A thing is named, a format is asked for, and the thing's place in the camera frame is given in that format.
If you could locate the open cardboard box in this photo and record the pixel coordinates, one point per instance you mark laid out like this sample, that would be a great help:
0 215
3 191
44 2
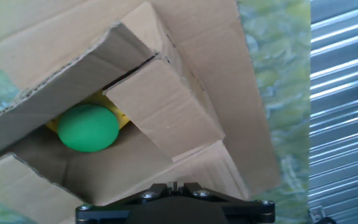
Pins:
278 93

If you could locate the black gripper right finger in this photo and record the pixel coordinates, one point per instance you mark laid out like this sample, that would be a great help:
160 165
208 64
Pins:
250 213

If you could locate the green mushroom button yellow box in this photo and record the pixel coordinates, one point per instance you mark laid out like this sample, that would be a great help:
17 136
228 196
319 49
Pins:
87 127

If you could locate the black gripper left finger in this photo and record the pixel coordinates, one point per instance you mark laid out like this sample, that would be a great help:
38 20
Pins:
104 214

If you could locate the brown cardboard box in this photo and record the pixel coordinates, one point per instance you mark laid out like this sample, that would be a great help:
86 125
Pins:
166 102

